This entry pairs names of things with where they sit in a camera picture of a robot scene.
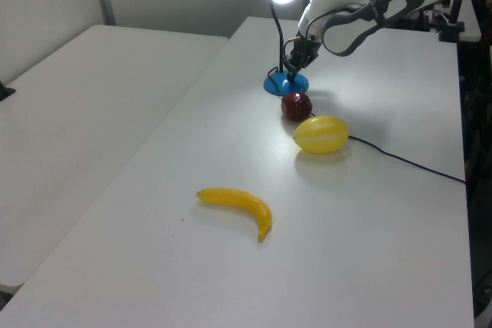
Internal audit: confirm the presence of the blue desk lamp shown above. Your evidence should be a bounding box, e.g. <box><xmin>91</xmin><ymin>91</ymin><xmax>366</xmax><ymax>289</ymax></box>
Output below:
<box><xmin>260</xmin><ymin>0</ymin><xmax>310</xmax><ymax>97</ymax></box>

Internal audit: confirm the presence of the yellow striped toy melon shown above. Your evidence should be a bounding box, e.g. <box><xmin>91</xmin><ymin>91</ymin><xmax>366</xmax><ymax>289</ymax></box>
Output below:
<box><xmin>293</xmin><ymin>114</ymin><xmax>351</xmax><ymax>154</ymax></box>

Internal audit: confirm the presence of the black clamp at table edge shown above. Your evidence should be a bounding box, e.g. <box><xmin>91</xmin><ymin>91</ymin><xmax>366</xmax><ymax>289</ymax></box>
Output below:
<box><xmin>0</xmin><ymin>80</ymin><xmax>17</xmax><ymax>103</ymax></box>

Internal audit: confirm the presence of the yellow toy banana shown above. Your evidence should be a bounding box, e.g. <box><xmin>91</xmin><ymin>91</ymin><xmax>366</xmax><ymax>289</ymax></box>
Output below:
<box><xmin>196</xmin><ymin>187</ymin><xmax>273</xmax><ymax>243</ymax></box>

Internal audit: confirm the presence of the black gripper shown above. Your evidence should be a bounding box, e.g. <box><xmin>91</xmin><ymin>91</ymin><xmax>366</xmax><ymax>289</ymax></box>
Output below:
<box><xmin>285</xmin><ymin>34</ymin><xmax>321</xmax><ymax>82</ymax></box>

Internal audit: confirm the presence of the dark red toy apple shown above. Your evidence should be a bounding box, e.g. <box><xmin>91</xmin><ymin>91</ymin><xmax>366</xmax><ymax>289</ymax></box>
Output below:
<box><xmin>280</xmin><ymin>91</ymin><xmax>313</xmax><ymax>122</ymax></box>

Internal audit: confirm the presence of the black lamp power cable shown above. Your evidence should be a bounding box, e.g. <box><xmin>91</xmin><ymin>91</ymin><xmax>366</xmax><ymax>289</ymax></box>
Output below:
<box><xmin>266</xmin><ymin>66</ymin><xmax>467</xmax><ymax>184</ymax></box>

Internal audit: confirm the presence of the black pole with clamp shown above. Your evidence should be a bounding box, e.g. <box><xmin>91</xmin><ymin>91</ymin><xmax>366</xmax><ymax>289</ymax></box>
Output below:
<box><xmin>438</xmin><ymin>0</ymin><xmax>468</xmax><ymax>43</ymax></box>

